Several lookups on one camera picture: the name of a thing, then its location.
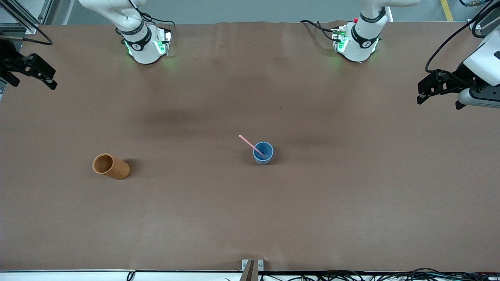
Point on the blue cup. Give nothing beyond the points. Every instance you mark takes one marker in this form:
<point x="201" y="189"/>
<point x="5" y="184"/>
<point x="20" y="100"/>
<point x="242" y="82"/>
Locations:
<point x="263" y="158"/>

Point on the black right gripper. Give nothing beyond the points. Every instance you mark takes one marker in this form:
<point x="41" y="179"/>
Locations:
<point x="8" y="58"/>

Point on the metal bracket with post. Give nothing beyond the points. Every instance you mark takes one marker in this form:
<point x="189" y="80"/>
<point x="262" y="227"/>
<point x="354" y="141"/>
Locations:
<point x="252" y="269"/>

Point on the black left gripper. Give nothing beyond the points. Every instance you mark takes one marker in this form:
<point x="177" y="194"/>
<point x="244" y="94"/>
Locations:
<point x="463" y="76"/>

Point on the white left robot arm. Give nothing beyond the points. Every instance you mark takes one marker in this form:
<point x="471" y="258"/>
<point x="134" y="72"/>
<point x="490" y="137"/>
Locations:
<point x="359" y="47"/>

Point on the pink chopstick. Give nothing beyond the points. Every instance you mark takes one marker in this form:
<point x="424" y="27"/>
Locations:
<point x="250" y="143"/>

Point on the metal base plate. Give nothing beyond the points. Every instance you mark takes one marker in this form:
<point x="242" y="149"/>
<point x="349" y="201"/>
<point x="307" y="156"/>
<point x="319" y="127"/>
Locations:
<point x="338" y="39"/>
<point x="167" y="41"/>

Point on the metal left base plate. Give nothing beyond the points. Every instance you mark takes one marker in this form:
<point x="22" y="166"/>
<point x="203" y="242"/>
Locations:
<point x="338" y="39"/>

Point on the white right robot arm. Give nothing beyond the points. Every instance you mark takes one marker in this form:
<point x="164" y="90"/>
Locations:
<point x="144" y="50"/>

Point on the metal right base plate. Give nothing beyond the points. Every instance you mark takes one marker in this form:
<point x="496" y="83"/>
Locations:
<point x="167" y="41"/>

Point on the aluminium frame profile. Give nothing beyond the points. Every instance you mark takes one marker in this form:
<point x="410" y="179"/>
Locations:
<point x="23" y="17"/>
<point x="486" y="25"/>

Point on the brown cylindrical cup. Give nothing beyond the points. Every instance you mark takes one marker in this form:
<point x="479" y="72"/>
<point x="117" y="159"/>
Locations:
<point x="115" y="168"/>

